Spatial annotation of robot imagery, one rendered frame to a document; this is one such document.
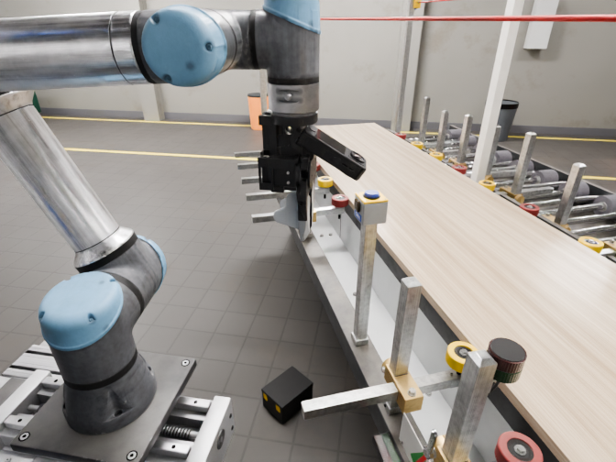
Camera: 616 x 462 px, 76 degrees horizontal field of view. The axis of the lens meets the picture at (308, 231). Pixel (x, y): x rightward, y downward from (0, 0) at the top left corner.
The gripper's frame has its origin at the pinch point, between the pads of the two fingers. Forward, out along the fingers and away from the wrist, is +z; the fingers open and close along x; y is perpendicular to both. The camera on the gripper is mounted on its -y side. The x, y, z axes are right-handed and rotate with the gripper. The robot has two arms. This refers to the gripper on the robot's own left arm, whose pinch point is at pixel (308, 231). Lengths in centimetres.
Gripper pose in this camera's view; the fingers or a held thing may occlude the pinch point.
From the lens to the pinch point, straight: 68.1
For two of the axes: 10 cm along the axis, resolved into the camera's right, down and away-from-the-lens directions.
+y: -9.9, -0.8, 1.5
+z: 0.0, 8.8, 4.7
